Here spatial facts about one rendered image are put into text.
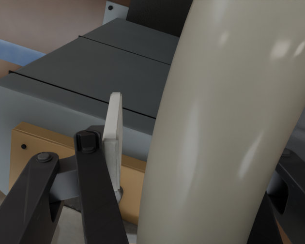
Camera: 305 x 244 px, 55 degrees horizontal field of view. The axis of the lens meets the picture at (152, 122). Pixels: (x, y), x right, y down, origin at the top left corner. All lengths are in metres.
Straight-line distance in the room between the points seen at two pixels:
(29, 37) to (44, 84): 0.89
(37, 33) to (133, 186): 1.04
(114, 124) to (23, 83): 0.43
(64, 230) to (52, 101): 0.21
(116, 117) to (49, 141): 0.37
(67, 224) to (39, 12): 1.07
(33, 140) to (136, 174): 0.18
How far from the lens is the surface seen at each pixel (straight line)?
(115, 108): 0.17
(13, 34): 1.50
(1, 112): 0.59
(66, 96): 0.55
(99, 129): 0.17
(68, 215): 0.50
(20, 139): 0.55
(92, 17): 1.32
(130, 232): 0.55
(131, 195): 0.54
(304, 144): 1.47
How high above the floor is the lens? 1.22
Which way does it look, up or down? 61 degrees down
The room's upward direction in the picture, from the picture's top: 160 degrees counter-clockwise
